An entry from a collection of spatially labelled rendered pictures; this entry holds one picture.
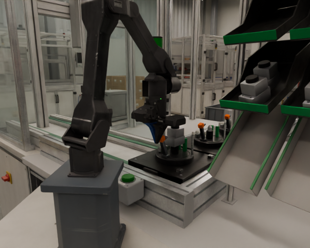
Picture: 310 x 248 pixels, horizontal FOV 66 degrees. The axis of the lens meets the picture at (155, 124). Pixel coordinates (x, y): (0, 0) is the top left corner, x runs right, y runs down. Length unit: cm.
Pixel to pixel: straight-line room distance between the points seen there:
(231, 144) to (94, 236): 44
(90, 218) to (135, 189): 22
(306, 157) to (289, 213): 24
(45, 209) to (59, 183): 33
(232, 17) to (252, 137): 1271
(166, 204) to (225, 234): 17
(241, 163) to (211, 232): 20
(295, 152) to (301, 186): 9
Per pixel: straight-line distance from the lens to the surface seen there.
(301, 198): 65
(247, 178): 67
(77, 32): 175
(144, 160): 86
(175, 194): 69
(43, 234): 76
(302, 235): 80
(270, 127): 74
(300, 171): 68
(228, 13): 1354
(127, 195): 72
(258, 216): 83
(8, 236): 79
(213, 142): 103
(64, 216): 58
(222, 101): 66
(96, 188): 51
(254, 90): 61
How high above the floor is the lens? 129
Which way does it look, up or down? 13 degrees down
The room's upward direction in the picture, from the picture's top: straight up
